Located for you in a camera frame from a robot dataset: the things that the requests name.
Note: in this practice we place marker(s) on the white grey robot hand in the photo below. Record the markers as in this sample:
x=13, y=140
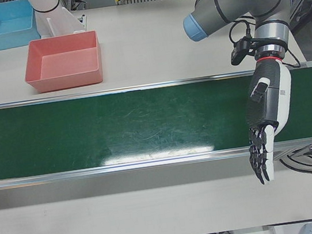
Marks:
x=275, y=97

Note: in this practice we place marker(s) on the pink plastic box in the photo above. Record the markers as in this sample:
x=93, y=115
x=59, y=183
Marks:
x=64, y=63

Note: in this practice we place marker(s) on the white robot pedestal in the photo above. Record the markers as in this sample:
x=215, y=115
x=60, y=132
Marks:
x=52, y=21

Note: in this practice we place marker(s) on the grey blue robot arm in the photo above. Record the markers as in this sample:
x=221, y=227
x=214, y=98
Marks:
x=244, y=2

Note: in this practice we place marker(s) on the green conveyor belt aluminium frame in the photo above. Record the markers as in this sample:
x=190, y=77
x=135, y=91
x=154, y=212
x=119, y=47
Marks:
x=117, y=128

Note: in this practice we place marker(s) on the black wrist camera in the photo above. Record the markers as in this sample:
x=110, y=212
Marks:
x=238, y=51

